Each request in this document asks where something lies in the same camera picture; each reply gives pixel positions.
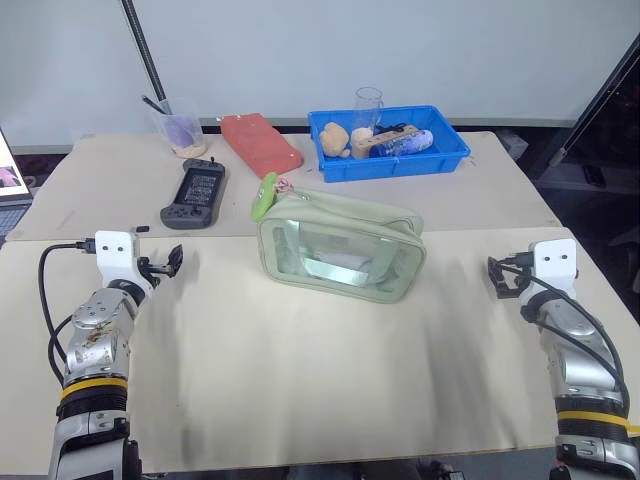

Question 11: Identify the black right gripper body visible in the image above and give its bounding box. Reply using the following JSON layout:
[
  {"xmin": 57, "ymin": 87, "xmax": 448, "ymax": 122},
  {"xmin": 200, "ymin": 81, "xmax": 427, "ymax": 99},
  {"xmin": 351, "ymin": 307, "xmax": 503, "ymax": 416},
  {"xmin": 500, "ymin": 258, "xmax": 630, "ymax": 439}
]
[{"xmin": 505, "ymin": 251, "xmax": 535, "ymax": 299}]

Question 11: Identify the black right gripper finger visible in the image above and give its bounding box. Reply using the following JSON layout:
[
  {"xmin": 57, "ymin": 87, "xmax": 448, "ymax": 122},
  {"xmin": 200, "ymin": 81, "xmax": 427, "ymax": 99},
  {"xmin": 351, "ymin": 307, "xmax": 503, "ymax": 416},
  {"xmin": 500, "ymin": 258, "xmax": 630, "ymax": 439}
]
[
  {"xmin": 487, "ymin": 255, "xmax": 518, "ymax": 277},
  {"xmin": 491, "ymin": 275, "xmax": 521, "ymax": 301}
]

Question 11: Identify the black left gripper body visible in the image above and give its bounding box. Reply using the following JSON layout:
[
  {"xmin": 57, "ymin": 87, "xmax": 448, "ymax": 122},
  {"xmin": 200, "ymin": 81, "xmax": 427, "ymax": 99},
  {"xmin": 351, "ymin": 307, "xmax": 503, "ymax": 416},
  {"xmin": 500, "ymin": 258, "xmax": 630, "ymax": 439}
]
[{"xmin": 134, "ymin": 254, "xmax": 166, "ymax": 291}]

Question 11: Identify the red pencil case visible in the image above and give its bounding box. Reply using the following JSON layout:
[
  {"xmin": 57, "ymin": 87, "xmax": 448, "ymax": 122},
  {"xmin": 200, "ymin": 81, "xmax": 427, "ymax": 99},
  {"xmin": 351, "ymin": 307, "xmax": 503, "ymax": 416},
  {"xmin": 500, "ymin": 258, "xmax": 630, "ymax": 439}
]
[{"xmin": 219, "ymin": 112, "xmax": 305, "ymax": 180}]

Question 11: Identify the green transparent pouch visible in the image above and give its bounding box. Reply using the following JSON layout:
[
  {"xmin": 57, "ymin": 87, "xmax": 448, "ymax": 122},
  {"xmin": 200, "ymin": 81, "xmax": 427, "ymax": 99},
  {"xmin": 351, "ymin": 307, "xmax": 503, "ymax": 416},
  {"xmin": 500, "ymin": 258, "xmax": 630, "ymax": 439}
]
[{"xmin": 256, "ymin": 192, "xmax": 428, "ymax": 305}]

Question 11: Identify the black handheld game console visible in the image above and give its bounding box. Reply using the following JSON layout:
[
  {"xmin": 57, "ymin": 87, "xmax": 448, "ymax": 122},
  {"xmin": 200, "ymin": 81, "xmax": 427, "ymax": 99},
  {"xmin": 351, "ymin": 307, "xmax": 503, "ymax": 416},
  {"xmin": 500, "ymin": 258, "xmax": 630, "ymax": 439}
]
[{"xmin": 159, "ymin": 156, "xmax": 227, "ymax": 231}]

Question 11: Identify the green zipper charm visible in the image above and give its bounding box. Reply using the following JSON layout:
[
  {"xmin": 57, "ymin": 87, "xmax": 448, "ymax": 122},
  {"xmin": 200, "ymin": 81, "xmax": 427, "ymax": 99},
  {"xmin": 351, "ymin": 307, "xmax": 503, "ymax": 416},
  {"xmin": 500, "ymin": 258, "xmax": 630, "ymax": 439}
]
[{"xmin": 249, "ymin": 172, "xmax": 280, "ymax": 222}]

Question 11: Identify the grey box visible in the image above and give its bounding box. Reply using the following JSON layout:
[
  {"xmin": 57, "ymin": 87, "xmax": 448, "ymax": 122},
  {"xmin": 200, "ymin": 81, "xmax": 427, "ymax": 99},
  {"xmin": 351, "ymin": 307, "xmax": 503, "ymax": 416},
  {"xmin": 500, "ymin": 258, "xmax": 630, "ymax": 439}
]
[{"xmin": 499, "ymin": 128, "xmax": 530, "ymax": 162}]

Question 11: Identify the clear plastic cup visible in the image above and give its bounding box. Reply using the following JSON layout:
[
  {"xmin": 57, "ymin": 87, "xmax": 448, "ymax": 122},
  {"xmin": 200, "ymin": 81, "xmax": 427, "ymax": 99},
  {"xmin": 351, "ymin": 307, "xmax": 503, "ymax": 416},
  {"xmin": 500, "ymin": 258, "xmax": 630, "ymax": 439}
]
[{"xmin": 145, "ymin": 97, "xmax": 208, "ymax": 159}]

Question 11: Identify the blue plastic bin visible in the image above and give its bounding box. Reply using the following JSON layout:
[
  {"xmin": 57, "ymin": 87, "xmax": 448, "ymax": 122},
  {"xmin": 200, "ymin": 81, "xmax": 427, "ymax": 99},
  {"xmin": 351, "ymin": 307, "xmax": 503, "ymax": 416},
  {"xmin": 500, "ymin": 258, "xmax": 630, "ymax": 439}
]
[{"xmin": 307, "ymin": 104, "xmax": 473, "ymax": 184}]

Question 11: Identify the black stirring stick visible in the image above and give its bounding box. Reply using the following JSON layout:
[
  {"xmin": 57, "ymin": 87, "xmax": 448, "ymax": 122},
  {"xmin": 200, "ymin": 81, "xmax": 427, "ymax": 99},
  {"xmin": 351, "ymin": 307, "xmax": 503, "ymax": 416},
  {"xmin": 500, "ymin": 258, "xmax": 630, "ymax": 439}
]
[{"xmin": 141, "ymin": 95, "xmax": 174, "ymax": 117}]

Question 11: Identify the open laptop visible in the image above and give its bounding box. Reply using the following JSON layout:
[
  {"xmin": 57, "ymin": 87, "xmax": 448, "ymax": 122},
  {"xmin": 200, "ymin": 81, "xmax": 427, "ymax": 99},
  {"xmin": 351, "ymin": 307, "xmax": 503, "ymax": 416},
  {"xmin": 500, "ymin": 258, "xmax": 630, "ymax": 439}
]
[{"xmin": 0, "ymin": 126, "xmax": 35, "ymax": 242}]

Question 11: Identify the wooden block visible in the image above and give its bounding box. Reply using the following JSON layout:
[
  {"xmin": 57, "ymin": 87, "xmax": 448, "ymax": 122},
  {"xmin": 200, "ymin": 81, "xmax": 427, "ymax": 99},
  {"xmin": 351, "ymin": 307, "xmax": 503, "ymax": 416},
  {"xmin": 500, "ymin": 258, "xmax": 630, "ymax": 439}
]
[{"xmin": 351, "ymin": 125, "xmax": 420, "ymax": 159}]

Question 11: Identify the brown plush bear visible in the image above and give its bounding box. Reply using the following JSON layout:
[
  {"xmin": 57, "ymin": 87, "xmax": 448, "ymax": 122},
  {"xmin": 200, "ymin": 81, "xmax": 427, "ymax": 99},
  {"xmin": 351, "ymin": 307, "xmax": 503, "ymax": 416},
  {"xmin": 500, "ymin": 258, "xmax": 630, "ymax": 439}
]
[{"xmin": 319, "ymin": 121, "xmax": 352, "ymax": 158}]

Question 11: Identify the clear drinking glass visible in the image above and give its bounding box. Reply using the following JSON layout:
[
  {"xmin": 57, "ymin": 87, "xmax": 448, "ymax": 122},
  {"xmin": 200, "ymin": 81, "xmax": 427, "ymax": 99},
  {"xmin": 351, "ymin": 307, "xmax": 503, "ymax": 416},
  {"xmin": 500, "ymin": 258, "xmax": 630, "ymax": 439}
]
[{"xmin": 353, "ymin": 86, "xmax": 385, "ymax": 136}]

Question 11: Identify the black pole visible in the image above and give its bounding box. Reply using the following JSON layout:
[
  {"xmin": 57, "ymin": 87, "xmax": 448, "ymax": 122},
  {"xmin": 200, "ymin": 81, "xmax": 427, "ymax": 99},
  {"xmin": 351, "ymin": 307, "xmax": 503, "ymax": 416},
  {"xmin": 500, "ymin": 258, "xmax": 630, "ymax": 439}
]
[{"xmin": 120, "ymin": 0, "xmax": 174, "ymax": 115}]

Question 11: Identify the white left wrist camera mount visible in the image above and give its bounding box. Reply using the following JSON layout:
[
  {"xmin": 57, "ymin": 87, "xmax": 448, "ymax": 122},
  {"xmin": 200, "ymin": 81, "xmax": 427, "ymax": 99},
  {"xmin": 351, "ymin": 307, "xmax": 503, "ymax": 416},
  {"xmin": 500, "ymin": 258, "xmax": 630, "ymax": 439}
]
[{"xmin": 94, "ymin": 230, "xmax": 153, "ymax": 297}]

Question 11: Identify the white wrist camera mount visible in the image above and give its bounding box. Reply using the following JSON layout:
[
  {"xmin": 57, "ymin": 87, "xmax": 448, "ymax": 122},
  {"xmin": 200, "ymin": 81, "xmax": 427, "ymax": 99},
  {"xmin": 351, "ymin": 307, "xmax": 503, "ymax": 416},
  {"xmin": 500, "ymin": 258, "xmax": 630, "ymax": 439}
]
[
  {"xmin": 94, "ymin": 230, "xmax": 153, "ymax": 297},
  {"xmin": 528, "ymin": 238, "xmax": 579, "ymax": 293}
]

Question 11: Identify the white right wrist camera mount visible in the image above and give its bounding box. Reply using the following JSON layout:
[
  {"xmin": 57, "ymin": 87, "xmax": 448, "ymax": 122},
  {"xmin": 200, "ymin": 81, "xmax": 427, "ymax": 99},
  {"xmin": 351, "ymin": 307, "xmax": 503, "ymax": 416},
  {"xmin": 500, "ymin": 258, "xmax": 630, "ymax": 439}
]
[{"xmin": 528, "ymin": 238, "xmax": 579, "ymax": 293}]

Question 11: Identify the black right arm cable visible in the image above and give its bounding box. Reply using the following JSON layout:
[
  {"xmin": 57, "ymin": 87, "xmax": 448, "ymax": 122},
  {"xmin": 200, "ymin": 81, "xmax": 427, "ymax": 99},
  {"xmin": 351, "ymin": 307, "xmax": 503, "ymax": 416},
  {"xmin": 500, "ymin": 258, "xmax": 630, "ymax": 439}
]
[{"xmin": 498, "ymin": 252, "xmax": 630, "ymax": 407}]

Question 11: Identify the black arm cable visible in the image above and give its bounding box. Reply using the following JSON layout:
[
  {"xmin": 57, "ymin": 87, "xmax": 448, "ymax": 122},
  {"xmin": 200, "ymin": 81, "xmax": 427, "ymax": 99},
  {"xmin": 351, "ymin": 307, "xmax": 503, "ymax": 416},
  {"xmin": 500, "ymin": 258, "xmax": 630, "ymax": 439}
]
[
  {"xmin": 498, "ymin": 252, "xmax": 630, "ymax": 407},
  {"xmin": 37, "ymin": 239, "xmax": 97, "ymax": 387}
]

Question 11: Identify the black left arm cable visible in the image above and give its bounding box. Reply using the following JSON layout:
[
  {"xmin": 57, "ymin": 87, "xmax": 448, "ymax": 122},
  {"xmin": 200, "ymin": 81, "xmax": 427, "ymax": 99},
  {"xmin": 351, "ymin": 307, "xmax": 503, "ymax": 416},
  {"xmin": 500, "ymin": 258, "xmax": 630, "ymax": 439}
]
[{"xmin": 37, "ymin": 239, "xmax": 97, "ymax": 387}]

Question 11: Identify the black metal stand frame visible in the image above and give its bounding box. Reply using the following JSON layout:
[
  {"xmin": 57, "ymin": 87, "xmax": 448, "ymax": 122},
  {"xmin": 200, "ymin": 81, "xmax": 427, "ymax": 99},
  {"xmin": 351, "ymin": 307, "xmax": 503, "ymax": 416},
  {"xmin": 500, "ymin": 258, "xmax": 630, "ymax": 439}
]
[{"xmin": 551, "ymin": 30, "xmax": 640, "ymax": 169}]

